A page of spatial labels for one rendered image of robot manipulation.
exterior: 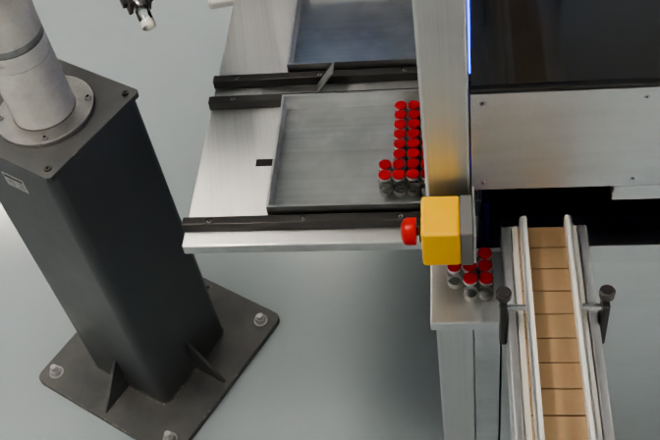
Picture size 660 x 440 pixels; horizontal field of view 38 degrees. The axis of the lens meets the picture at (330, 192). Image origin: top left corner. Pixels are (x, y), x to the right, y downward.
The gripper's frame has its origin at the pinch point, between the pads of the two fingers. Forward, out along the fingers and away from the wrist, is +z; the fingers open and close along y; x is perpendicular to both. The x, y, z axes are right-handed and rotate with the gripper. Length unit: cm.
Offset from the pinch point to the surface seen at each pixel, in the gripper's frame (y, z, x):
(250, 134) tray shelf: 15.8, 17.0, 27.0
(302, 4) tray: 39, -9, 36
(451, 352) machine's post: 35, 66, 33
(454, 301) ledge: 27, 60, 3
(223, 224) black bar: 2.9, 33.0, 18.7
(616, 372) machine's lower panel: 61, 81, 30
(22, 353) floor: -33, 17, 135
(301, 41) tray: 34.1, 0.6, 32.1
